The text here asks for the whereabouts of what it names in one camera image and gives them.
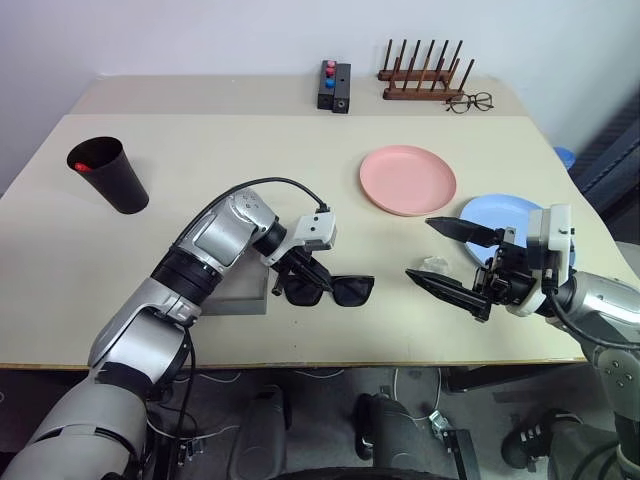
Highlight white floor cable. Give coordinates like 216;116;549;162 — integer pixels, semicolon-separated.
391;366;442;420

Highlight black sunglasses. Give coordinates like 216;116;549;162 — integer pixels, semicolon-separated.
283;273;377;308

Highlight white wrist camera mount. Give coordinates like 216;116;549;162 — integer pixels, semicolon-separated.
506;202;576;317
258;209;341;267

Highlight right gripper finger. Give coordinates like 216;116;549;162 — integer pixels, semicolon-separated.
424;215;506;248
404;268;487;315

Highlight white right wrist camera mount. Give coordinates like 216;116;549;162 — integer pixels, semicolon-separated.
506;202;576;317

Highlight small clear plastic piece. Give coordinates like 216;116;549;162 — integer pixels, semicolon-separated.
409;254;454;277

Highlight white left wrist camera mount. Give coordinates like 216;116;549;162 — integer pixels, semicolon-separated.
258;209;341;267

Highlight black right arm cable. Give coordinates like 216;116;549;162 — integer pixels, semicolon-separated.
543;288;640;352

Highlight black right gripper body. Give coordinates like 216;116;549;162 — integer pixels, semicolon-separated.
471;226;545;324

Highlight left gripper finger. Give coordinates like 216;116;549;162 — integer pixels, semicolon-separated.
301;256;336;292
280;267;312;296

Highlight black shoe white stripes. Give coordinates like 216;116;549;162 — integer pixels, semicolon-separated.
500;408;585;467

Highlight grey glasses case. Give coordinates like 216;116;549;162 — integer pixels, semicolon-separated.
201;246;269;317

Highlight plain black box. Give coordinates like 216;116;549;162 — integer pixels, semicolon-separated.
331;63;353;116

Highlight pink plate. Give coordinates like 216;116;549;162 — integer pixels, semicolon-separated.
358;144;458;218

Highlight dark-rimmed eyeglasses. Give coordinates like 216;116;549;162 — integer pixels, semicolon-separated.
444;90;497;116

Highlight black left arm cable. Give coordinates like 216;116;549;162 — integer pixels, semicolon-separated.
175;176;332;437

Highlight light blue plate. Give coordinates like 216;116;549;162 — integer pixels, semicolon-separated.
458;193;582;267

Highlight metal caster bracket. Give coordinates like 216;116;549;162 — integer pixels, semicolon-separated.
427;408;455;442

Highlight black metal bar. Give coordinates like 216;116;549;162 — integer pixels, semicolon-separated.
443;427;482;480

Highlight wooden peg rack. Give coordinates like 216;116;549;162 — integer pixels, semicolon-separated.
376;39;477;102

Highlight black box with knobs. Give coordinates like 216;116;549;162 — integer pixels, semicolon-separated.
316;60;341;111

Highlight black table base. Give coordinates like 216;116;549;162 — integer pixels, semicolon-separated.
441;363;594;395

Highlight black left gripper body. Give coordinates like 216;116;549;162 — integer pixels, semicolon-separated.
269;243;324;297

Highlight black plastic cup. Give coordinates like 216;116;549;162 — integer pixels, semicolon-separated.
65;135;151;217

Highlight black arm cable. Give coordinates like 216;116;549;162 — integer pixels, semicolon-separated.
543;288;640;352
175;176;332;437

